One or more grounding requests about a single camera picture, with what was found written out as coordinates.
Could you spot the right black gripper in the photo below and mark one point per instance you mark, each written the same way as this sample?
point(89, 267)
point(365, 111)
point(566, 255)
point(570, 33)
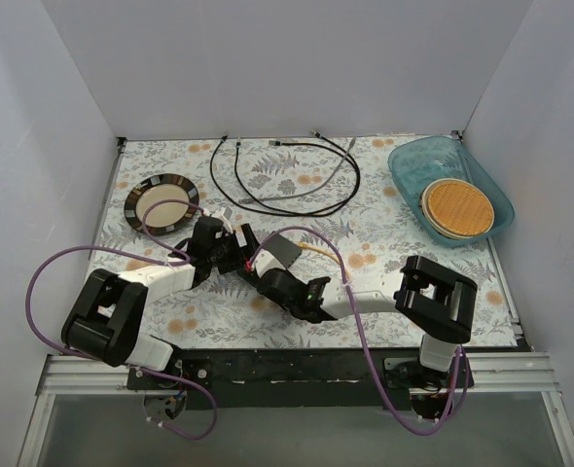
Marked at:
point(261, 276)

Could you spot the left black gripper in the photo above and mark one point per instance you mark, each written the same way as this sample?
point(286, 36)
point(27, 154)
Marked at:
point(238, 248)

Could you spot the black network switch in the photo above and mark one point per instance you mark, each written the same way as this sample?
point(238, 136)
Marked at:
point(285, 251)

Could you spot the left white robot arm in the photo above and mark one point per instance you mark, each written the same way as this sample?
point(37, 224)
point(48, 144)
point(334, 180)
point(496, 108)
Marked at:
point(105, 320)

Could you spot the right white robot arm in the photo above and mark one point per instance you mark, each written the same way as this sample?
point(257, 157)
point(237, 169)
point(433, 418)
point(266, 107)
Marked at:
point(440, 301)

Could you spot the dark rimmed ceramic plate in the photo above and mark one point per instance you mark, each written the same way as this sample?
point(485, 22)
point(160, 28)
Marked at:
point(167, 202)

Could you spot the floral table mat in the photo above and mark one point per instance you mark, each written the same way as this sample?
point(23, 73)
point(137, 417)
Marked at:
point(334, 198)

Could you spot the round woven bamboo tray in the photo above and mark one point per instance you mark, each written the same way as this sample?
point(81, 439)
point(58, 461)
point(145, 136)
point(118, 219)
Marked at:
point(456, 209)

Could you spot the teal plastic basin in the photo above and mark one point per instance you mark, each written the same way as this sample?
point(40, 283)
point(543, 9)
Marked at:
point(416, 165)

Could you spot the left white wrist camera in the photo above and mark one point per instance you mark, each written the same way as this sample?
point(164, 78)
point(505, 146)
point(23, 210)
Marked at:
point(224, 214)

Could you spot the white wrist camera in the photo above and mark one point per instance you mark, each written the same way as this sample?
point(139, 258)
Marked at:
point(263, 263)
point(224, 214)

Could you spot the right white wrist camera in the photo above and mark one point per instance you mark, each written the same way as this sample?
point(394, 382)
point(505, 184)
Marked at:
point(263, 263)

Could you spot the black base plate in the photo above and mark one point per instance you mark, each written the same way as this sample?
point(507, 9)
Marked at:
point(396, 370)

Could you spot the aluminium frame rail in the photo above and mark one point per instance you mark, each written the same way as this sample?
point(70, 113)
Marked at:
point(490, 372)

